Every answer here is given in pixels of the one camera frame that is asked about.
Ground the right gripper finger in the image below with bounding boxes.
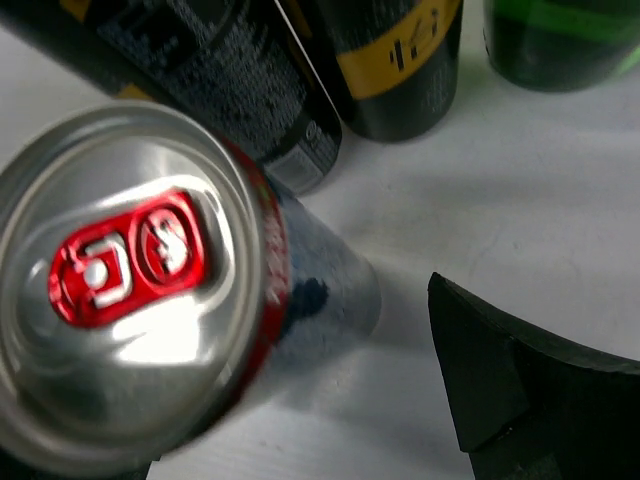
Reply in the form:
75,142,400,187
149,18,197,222
428,273,639,479

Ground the black yellow can left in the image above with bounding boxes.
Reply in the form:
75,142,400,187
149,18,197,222
1,1,342,195

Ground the green glass bottle front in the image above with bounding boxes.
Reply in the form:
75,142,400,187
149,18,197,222
483,0,639,92

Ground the black yellow can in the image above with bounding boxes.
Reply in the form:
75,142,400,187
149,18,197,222
1,1,342,195
282,0,464,142

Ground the black yellow can right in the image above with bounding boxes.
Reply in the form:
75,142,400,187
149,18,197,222
282,0,464,142

